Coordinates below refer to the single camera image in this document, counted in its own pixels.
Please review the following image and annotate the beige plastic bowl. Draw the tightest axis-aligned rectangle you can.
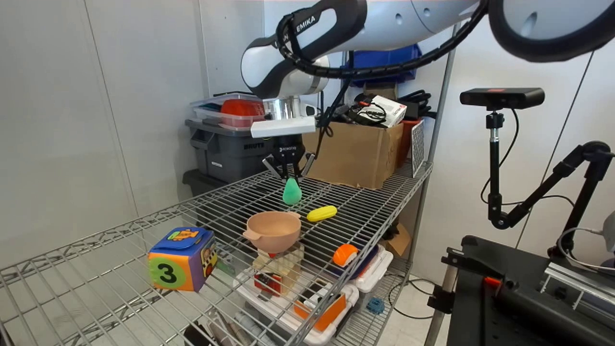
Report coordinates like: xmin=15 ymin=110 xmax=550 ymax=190
xmin=242 ymin=210 xmax=303 ymax=254

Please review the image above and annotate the soft number cube toy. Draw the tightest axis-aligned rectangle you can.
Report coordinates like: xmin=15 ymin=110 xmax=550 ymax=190
xmin=147 ymin=226 xmax=219 ymax=293

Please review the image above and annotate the blue plastic bin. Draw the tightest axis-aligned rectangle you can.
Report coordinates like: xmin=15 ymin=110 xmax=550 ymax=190
xmin=343 ymin=44 xmax=424 ymax=88

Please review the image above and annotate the white plastic case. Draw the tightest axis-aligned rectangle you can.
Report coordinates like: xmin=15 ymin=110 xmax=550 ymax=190
xmin=355 ymin=244 xmax=394 ymax=294

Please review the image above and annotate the green pear toy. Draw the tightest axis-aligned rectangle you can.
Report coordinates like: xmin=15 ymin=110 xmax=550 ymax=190
xmin=282 ymin=177 xmax=303 ymax=206

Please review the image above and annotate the white case with orange lid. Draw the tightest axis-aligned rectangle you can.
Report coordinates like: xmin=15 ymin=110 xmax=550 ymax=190
xmin=292 ymin=283 xmax=360 ymax=333

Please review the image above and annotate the orange sushi toy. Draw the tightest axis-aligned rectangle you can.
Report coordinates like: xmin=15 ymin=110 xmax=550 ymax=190
xmin=332 ymin=243 xmax=360 ymax=268

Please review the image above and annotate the checkerboard calibration card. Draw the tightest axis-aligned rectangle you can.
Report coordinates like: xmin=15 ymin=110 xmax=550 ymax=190
xmin=411 ymin=119 xmax=426 ymax=179

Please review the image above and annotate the yellow corn toy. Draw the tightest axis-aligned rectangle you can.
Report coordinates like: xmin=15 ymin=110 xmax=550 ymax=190
xmin=306 ymin=205 xmax=338 ymax=223

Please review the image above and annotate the cardboard box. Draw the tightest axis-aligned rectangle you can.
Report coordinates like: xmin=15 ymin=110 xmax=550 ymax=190
xmin=302 ymin=121 xmax=405 ymax=190

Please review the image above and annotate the wire shelf rack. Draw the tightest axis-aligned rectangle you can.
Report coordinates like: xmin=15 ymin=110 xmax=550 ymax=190
xmin=0 ymin=22 xmax=462 ymax=346

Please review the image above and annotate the heap of black cables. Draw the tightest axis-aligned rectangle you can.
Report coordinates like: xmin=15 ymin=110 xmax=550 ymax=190
xmin=398 ymin=89 xmax=438 ymax=120

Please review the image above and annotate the cardboard flap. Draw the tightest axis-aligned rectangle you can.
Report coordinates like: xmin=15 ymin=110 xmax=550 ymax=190
xmin=383 ymin=223 xmax=412 ymax=258

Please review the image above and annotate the white product box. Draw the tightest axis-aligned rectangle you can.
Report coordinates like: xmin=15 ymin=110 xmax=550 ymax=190
xmin=357 ymin=95 xmax=408 ymax=128

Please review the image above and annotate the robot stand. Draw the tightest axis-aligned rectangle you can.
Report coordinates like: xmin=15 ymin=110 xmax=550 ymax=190
xmin=427 ymin=235 xmax=615 ymax=346

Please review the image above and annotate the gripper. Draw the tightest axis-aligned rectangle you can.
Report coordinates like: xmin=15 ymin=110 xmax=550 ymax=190
xmin=262 ymin=135 xmax=316 ymax=183

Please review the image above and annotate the stack of wooden blocks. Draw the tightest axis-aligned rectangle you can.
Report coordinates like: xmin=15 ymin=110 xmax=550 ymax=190
xmin=252 ymin=242 xmax=306 ymax=297

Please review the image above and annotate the black cable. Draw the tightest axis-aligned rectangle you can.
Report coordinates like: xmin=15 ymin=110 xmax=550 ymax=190
xmin=388 ymin=276 xmax=436 ymax=321

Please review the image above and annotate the grey storage tote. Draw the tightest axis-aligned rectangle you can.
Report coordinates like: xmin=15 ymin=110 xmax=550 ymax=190
xmin=185 ymin=119 xmax=275 ymax=184

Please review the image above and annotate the white cable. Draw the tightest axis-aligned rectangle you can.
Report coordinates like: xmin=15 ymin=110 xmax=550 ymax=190
xmin=556 ymin=226 xmax=615 ymax=275

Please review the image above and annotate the clear container with red contents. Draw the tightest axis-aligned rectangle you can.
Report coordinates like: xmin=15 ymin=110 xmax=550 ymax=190
xmin=189 ymin=93 xmax=266 ymax=130

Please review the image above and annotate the camera on mount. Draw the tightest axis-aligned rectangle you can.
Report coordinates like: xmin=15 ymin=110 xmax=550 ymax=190
xmin=459 ymin=87 xmax=615 ymax=258

